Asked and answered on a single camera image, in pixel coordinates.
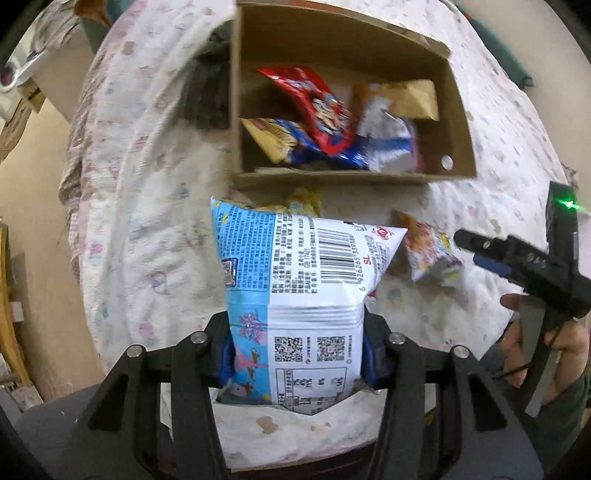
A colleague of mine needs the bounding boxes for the small cardboard box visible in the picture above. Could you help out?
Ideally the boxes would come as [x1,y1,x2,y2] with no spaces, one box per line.
[18,78,47,114]

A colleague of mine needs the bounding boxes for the person's right hand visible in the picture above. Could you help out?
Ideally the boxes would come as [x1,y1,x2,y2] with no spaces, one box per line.
[498,294,591,407]

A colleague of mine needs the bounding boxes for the person's grey trousers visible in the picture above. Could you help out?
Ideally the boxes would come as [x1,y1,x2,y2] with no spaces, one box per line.
[9,383,112,480]

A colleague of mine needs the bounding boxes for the white cabinet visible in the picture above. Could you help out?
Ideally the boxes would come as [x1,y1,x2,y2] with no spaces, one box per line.
[28,32,100,123]

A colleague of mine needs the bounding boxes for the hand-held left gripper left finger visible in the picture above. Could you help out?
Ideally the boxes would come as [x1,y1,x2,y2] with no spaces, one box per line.
[58,311,236,480]

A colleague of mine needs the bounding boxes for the red snack bag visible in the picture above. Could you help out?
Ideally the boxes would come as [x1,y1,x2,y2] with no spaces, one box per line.
[257,66,358,158]

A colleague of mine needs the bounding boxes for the brown snack packet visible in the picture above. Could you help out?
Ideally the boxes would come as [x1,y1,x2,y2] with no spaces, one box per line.
[353,79,440,121]

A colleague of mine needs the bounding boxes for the pink striped blanket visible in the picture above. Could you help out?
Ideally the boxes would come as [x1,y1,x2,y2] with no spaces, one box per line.
[58,124,93,213]

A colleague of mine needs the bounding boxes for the small white blue snack bag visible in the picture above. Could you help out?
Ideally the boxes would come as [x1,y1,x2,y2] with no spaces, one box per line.
[358,99,423,174]

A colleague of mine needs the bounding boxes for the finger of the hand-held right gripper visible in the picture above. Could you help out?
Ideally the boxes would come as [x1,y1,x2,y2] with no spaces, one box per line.
[453,229,511,260]
[473,255,512,278]

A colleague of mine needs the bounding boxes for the orange white snack packet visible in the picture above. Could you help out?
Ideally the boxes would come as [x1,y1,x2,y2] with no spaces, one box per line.
[392,210,465,284]

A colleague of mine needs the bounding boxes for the teal orange cushion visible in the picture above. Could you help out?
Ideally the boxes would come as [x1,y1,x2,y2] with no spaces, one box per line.
[74,0,125,42]

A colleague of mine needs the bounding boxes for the wooden chair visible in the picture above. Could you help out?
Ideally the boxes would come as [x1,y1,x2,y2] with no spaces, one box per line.
[0,222,33,388]

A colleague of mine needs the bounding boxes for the dark grey cloth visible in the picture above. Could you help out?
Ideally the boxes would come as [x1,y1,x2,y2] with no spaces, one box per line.
[180,23,234,132]

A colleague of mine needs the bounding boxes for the black cable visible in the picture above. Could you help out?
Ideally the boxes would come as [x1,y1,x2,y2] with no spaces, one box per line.
[492,323,561,381]

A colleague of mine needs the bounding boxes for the large light blue snack bag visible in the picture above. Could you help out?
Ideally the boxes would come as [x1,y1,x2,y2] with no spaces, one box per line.
[210,198,409,416]

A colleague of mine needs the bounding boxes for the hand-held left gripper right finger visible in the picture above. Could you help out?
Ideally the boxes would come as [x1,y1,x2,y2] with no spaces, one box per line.
[362,310,546,480]

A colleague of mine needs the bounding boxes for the teal cloth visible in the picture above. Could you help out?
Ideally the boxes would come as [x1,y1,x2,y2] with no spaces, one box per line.
[455,0,534,88]

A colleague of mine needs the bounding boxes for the blue yellow snack bag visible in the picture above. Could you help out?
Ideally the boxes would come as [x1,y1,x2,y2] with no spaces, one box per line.
[239,117,370,169]

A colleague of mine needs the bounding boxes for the white printed quilt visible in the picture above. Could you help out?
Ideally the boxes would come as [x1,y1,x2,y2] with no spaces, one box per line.
[60,0,578,467]

